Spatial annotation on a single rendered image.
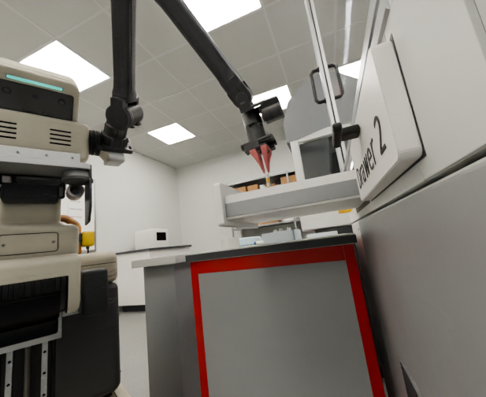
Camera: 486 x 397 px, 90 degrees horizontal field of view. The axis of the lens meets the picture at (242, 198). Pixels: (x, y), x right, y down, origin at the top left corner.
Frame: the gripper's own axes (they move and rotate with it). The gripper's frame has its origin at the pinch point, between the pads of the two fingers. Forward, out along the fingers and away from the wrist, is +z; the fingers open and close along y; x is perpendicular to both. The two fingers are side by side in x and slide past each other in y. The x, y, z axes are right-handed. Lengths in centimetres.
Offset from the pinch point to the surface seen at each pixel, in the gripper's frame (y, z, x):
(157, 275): -76, 22, 38
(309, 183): 11.2, 10.7, -13.4
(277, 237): -5.9, 19.3, 18.8
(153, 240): -257, -35, 258
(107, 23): -113, -197, 65
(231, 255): -21.1, 21.7, 9.2
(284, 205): 4.6, 14.0, -13.6
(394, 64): 22, 10, -47
